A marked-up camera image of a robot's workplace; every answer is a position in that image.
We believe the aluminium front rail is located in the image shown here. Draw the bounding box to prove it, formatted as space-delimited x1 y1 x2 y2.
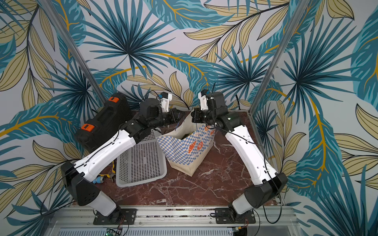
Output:
43 206 303 236

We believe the black plastic tool case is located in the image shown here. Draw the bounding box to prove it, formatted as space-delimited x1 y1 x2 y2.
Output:
75 92 132 153

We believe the left aluminium corner post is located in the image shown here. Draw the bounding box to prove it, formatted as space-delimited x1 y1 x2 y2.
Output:
38 0 107 104

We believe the blue handled tool on table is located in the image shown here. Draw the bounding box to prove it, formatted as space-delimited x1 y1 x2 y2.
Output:
92 173 116 184

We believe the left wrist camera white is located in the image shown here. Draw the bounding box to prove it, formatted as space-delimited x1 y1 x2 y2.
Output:
158 92 172 113

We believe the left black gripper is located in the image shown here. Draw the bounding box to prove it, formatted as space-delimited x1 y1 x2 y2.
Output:
149 106 187 129

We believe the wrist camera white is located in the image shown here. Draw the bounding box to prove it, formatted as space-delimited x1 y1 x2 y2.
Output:
198 89 208 111
158 92 172 113

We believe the right aluminium corner post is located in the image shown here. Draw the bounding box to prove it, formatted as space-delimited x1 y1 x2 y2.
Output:
249 0 310 115

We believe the blue checkered paper bag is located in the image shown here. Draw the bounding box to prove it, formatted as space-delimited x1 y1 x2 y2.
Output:
157 115 215 177

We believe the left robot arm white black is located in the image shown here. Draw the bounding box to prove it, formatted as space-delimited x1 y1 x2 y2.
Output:
61 98 186 218

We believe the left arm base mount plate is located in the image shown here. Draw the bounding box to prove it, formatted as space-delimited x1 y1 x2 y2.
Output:
93 208 137 225

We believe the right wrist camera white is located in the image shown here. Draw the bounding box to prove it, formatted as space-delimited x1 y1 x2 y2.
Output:
198 89 208 111

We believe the electronics board with cables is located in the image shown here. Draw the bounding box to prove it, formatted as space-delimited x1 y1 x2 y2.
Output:
104 226 130 236

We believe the aluminium corner post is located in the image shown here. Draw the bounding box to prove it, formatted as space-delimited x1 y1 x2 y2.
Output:
38 0 107 104
249 0 310 115

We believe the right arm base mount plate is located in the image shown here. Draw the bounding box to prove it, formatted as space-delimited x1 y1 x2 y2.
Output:
213 207 256 225

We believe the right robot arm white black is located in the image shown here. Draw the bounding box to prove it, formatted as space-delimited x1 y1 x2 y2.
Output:
191 89 288 215

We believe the white plastic perforated basket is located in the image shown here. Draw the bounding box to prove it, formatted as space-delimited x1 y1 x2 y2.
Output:
116 129 167 187

